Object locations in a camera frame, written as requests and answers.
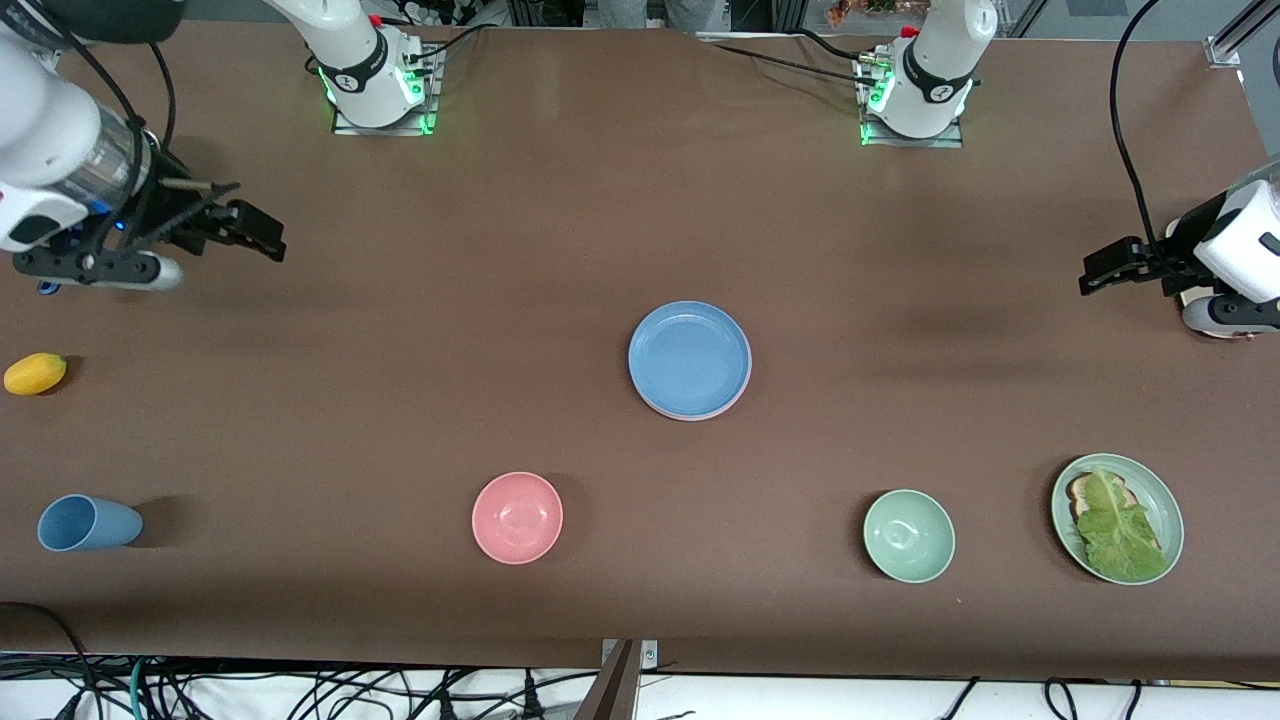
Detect blue plate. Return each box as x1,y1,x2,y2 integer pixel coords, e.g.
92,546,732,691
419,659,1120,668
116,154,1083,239
628,300,753,419

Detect pink plate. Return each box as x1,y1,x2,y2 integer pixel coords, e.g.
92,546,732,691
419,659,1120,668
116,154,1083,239
638,370,754,423

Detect beige toaster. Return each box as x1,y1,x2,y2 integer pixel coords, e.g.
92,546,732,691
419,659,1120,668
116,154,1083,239
1175,280,1280,343

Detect yellow mango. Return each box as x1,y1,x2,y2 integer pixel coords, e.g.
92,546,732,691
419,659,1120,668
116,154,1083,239
3,352,69,397

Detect toast slice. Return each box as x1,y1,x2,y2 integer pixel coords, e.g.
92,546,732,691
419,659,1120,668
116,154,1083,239
1066,472,1136,523

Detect green plate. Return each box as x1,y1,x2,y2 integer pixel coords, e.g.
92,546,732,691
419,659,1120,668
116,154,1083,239
1050,453,1186,587

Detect green lettuce leaf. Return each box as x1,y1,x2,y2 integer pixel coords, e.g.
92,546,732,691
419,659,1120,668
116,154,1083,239
1074,466,1170,583

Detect blue cup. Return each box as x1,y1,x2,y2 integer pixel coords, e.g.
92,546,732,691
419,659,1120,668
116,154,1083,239
37,494,145,553

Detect green bowl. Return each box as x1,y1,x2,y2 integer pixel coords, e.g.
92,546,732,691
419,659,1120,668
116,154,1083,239
863,488,957,585

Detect colourful toy food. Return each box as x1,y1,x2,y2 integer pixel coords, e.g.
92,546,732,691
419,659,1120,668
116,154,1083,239
824,0,907,28

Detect pink bowl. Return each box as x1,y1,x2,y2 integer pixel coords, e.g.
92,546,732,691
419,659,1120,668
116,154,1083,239
471,471,565,566

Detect brown wooden bar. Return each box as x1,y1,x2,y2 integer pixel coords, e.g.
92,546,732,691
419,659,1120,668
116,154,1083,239
574,640,642,720

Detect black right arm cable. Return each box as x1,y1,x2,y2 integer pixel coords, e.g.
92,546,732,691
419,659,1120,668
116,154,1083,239
20,0,179,261

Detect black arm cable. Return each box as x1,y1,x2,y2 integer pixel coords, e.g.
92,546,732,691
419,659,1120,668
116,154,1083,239
1109,0,1187,264
20,0,179,261

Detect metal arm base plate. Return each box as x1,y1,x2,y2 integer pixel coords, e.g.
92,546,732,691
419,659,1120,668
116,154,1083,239
331,45,440,138
858,55,966,150

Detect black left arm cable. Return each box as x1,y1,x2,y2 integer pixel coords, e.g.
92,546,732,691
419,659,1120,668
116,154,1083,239
1109,0,1187,264

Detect aluminium frame profile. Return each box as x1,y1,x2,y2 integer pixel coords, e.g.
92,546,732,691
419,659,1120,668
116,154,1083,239
1204,0,1280,70

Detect black base cable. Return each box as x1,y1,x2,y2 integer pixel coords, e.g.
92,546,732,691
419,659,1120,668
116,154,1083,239
698,30,886,89
405,22,493,77

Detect black floor cable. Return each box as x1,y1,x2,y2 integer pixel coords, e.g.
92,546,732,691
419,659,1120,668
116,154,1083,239
0,600,103,720

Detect metal table bracket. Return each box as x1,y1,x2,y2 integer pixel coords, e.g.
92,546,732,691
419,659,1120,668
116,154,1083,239
600,638,660,669

